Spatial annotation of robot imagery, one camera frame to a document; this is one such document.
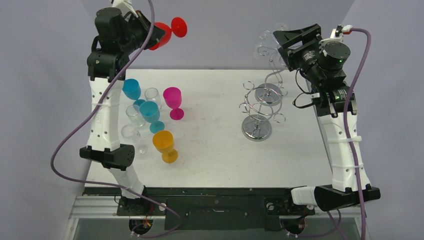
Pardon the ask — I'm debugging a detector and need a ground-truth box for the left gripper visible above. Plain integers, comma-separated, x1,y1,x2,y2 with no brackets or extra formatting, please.
118,10,166,56

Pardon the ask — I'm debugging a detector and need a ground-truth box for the red wine glass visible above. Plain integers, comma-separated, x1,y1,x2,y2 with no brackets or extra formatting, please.
149,16,188,51

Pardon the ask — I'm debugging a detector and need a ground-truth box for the tall chrome glass rack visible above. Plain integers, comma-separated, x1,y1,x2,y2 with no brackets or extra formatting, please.
255,31,288,107

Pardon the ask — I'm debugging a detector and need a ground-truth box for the blue wine glass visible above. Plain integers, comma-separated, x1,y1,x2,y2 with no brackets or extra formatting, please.
122,78,145,112
139,101,165,134

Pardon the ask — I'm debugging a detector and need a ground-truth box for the pink wine glass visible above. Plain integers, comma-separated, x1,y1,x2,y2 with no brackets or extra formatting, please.
163,87,185,121

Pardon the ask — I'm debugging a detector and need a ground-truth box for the clear wine glass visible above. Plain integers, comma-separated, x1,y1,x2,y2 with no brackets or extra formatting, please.
125,104,146,128
144,87,162,109

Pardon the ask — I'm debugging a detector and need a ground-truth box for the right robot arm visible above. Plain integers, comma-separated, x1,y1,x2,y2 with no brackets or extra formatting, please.
273,24,381,214

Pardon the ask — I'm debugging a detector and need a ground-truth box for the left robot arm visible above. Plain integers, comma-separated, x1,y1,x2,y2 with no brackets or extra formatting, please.
79,5,152,215

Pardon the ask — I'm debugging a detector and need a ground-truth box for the chrome wine glass rack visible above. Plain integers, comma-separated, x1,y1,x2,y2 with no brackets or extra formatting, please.
238,81,287,142

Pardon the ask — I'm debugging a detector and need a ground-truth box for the orange wine glass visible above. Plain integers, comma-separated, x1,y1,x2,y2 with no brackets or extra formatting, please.
152,130,179,164

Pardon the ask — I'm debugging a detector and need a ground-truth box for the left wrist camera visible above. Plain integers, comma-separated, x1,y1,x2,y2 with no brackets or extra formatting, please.
110,0,137,16

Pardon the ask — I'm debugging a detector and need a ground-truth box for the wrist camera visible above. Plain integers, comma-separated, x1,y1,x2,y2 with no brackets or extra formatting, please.
110,0,137,16
319,24,353,48

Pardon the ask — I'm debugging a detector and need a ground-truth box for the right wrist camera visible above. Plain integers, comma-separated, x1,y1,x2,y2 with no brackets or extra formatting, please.
319,24,353,48

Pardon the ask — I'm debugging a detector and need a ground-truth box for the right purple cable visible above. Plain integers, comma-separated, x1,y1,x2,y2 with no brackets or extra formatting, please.
326,28,373,240

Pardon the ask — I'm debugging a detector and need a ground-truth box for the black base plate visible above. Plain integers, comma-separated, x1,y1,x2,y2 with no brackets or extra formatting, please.
115,187,316,232

